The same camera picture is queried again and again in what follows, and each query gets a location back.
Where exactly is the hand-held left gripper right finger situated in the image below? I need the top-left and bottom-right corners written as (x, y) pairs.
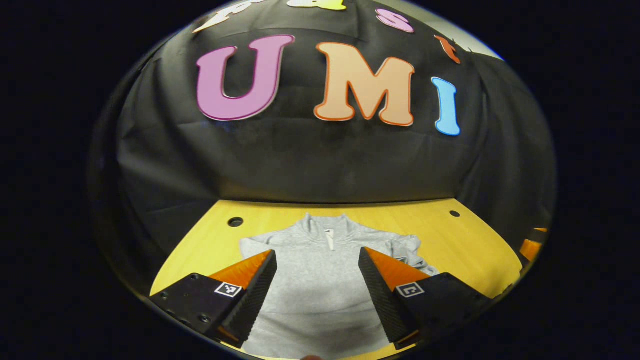
top-left (357, 246), bottom-right (493, 351)

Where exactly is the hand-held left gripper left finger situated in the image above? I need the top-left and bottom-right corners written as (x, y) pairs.
top-left (149, 249), bottom-right (279, 350)

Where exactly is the grey sweatshirt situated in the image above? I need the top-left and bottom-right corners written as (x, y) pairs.
top-left (239, 212), bottom-right (441, 360)

